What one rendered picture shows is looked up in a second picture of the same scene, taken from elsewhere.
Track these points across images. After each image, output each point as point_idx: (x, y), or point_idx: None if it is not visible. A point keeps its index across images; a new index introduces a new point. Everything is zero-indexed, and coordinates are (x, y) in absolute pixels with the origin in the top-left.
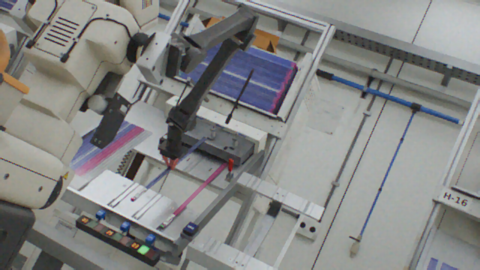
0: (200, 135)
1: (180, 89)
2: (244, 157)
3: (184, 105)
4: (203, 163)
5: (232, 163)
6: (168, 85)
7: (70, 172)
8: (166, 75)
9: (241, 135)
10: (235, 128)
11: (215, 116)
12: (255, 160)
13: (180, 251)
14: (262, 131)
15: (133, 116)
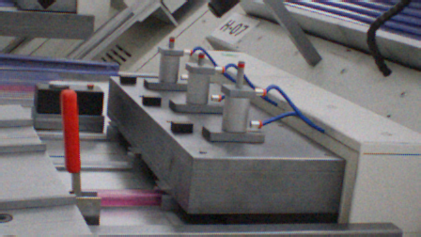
0: (162, 99)
1: (271, 43)
2: (242, 191)
3: None
4: (82, 176)
5: (176, 197)
6: (253, 37)
7: None
8: (262, 15)
9: (290, 103)
10: (313, 107)
11: (288, 85)
12: (302, 229)
13: None
14: (420, 136)
15: (104, 88)
